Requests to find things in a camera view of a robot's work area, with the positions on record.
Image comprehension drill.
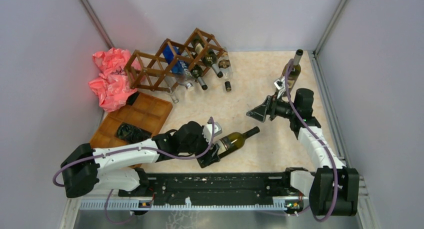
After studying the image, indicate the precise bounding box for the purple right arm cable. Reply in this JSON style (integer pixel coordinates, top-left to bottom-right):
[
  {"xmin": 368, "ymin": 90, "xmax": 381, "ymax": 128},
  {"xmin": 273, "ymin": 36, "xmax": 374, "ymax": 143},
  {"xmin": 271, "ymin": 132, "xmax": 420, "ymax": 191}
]
[{"xmin": 284, "ymin": 58, "xmax": 339, "ymax": 223}]

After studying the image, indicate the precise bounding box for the rolled dark belt upper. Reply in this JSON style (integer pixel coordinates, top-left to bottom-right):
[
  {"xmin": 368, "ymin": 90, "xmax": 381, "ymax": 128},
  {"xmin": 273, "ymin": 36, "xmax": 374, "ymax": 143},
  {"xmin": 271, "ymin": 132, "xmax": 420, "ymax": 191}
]
[{"xmin": 115, "ymin": 122, "xmax": 152, "ymax": 144}]

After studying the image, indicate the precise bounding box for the dark green wine bottle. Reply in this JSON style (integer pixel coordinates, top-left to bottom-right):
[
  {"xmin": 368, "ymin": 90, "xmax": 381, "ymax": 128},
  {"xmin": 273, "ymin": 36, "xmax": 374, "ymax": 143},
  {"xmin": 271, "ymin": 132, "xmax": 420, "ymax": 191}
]
[
  {"xmin": 191, "ymin": 35, "xmax": 224, "ymax": 78},
  {"xmin": 190, "ymin": 64, "xmax": 208, "ymax": 91}
]

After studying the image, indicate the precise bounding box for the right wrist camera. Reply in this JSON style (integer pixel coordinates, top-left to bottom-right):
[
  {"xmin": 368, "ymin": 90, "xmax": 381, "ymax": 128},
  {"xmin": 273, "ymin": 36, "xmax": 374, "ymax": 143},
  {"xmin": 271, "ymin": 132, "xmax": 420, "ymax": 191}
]
[{"xmin": 273, "ymin": 76, "xmax": 287, "ymax": 99}]

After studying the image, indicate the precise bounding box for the brown wooden wine rack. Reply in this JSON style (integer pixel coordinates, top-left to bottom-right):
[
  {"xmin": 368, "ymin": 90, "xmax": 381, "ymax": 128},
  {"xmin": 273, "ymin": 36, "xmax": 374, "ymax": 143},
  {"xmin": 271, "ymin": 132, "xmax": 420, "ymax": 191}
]
[{"xmin": 124, "ymin": 28, "xmax": 224, "ymax": 92}]

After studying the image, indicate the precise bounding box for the wooden compartment tray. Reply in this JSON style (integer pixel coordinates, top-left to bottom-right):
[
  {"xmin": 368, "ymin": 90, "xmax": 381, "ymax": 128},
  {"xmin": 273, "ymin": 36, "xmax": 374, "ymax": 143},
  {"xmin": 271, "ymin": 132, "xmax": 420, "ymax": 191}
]
[{"xmin": 89, "ymin": 92, "xmax": 173, "ymax": 148}]

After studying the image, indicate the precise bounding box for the clear glass bottle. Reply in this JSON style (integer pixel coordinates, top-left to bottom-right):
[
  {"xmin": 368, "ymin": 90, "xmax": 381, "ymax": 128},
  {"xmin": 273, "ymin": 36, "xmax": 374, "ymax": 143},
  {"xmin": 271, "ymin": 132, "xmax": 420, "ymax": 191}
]
[{"xmin": 164, "ymin": 76, "xmax": 179, "ymax": 104}]

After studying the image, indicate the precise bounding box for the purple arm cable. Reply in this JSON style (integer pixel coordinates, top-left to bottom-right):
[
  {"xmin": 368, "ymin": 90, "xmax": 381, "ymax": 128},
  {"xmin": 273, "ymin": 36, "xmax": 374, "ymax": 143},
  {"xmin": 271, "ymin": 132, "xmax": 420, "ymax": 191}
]
[
  {"xmin": 284, "ymin": 58, "xmax": 339, "ymax": 223},
  {"xmin": 52, "ymin": 116, "xmax": 216, "ymax": 226}
]

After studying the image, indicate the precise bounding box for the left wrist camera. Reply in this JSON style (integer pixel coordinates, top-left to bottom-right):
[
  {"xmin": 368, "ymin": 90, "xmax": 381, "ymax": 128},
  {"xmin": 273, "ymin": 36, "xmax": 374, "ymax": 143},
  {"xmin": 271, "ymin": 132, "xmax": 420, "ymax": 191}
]
[{"xmin": 202, "ymin": 122, "xmax": 223, "ymax": 143}]

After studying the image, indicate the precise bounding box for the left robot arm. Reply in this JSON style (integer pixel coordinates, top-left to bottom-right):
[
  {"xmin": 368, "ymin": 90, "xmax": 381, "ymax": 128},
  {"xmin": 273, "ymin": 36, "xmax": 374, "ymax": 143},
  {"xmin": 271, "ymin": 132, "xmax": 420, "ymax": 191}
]
[{"xmin": 52, "ymin": 118, "xmax": 222, "ymax": 198}]

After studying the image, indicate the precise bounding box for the dark green wine bottle front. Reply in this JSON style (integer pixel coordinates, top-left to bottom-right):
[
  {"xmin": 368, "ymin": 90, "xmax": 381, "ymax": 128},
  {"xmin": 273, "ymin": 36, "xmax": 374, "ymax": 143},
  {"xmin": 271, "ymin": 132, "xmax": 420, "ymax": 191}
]
[{"xmin": 190, "ymin": 64, "xmax": 208, "ymax": 91}]

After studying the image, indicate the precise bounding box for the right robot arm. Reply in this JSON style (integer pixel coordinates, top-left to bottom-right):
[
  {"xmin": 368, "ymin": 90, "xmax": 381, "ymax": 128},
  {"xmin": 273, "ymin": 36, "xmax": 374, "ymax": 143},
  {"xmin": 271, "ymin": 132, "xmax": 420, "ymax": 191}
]
[{"xmin": 246, "ymin": 88, "xmax": 360, "ymax": 219}]

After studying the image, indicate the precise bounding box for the clear labelled liquor bottle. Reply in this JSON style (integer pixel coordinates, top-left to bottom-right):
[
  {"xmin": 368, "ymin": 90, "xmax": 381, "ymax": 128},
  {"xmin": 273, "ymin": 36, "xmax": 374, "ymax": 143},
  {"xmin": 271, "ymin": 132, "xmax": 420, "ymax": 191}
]
[{"xmin": 218, "ymin": 49, "xmax": 233, "ymax": 92}]

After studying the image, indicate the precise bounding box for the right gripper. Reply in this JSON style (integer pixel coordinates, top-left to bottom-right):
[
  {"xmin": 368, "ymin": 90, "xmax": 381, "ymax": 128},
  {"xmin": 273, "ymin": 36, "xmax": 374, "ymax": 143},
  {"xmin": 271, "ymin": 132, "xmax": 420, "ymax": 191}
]
[{"xmin": 246, "ymin": 91, "xmax": 298, "ymax": 122}]

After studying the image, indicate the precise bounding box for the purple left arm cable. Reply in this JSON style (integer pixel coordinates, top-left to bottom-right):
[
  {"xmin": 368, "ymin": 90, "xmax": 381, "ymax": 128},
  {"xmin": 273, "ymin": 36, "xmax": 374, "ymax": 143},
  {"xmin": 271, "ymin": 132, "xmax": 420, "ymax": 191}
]
[{"xmin": 52, "ymin": 116, "xmax": 216, "ymax": 226}]

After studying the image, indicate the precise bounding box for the blue square glass bottle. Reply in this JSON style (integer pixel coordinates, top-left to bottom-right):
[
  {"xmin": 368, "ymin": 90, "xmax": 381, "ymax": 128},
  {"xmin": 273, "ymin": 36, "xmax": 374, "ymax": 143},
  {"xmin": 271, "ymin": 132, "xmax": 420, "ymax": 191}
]
[{"xmin": 162, "ymin": 45, "xmax": 194, "ymax": 91}]

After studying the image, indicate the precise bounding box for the pink plastic bag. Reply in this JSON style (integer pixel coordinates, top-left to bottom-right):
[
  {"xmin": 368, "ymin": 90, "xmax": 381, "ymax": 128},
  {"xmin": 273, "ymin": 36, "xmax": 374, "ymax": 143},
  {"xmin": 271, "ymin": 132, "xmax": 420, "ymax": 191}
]
[{"xmin": 88, "ymin": 47, "xmax": 137, "ymax": 113}]

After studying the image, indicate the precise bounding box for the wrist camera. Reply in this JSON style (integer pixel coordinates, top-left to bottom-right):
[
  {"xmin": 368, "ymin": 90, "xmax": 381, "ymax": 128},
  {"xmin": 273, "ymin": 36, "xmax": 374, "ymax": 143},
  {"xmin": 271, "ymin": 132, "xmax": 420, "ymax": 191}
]
[
  {"xmin": 202, "ymin": 122, "xmax": 223, "ymax": 143},
  {"xmin": 273, "ymin": 76, "xmax": 287, "ymax": 99}
]

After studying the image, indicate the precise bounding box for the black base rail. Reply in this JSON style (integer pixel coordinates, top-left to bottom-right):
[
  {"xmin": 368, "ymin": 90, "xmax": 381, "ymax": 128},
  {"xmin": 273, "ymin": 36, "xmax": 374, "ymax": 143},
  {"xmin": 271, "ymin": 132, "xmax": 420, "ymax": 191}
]
[{"xmin": 71, "ymin": 171, "xmax": 369, "ymax": 212}]

